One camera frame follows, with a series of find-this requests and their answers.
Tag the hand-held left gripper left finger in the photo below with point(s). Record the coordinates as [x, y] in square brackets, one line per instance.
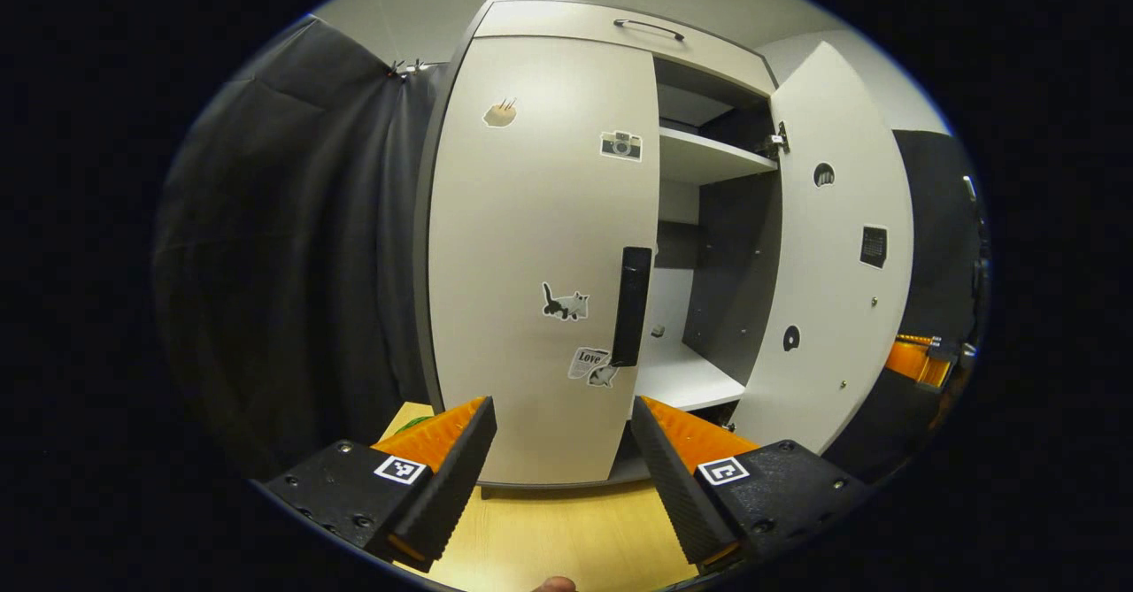
[451, 486]

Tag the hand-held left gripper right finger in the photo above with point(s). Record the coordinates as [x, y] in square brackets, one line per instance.
[677, 486]

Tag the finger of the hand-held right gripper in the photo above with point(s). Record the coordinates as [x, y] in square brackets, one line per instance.
[907, 360]

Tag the beige cabinet door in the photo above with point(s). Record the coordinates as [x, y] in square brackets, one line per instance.
[522, 247]
[823, 282]

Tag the grey double-door shoe cabinet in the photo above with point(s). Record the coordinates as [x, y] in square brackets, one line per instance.
[726, 265]

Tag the white lower cabinet shelf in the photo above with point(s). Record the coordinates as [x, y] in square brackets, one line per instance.
[682, 380]

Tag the white cabinet shelf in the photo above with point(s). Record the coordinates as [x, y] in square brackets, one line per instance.
[682, 380]
[699, 158]

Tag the metal door hinge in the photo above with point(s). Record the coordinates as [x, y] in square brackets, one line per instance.
[777, 141]

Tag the white upper cabinet shelf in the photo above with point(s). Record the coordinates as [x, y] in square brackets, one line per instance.
[699, 158]

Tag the beige cabinet flap panel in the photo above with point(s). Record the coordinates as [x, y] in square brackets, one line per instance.
[566, 21]

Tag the black cloth clip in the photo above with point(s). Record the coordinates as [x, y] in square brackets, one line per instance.
[400, 68]

